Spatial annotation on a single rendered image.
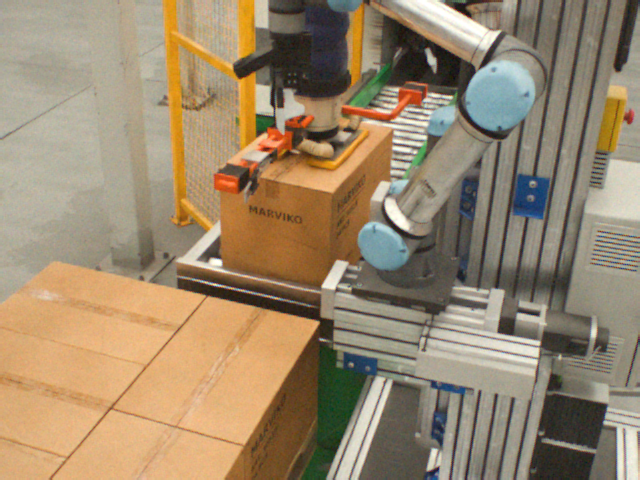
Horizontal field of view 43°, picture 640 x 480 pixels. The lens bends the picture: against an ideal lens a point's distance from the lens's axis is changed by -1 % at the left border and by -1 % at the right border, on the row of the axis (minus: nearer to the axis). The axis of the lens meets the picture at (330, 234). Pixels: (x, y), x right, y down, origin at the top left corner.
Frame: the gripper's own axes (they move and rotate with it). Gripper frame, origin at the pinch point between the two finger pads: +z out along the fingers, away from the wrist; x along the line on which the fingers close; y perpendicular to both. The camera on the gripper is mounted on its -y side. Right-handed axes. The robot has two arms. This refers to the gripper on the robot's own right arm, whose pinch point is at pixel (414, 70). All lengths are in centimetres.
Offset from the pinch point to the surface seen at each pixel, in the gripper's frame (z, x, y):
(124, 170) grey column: 64, -126, 1
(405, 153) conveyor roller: 63, -18, -69
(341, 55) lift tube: -12.1, -16.1, 32.9
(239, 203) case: 33, -39, 61
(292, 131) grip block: 7, -23, 56
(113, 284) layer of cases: 62, -77, 81
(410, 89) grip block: 6.3, -0.2, 2.9
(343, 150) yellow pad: 19.4, -13.0, 35.5
